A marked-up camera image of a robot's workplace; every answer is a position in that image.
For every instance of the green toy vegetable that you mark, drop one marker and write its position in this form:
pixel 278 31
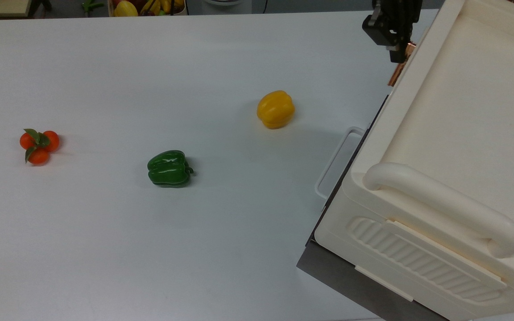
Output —
pixel 92 5

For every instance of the yellow bell pepper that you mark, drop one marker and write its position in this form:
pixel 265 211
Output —
pixel 275 109

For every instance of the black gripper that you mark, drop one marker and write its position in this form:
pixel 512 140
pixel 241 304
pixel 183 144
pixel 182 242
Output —
pixel 400 15

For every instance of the green bell pepper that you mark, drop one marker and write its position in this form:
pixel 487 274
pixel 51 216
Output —
pixel 169 168

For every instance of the basket of toy fruit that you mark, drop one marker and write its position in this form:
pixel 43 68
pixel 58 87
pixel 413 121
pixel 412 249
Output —
pixel 147 6

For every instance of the clear plastic tray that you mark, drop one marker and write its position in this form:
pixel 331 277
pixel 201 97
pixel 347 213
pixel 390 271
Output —
pixel 348 178

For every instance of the cream toy cabinet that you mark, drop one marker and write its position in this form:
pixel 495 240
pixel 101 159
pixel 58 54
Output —
pixel 462 111

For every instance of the orange tomato cluster with leaves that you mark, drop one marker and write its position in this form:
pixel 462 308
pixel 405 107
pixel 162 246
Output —
pixel 39 145

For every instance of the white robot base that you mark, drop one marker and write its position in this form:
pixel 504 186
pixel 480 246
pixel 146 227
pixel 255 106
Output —
pixel 225 5

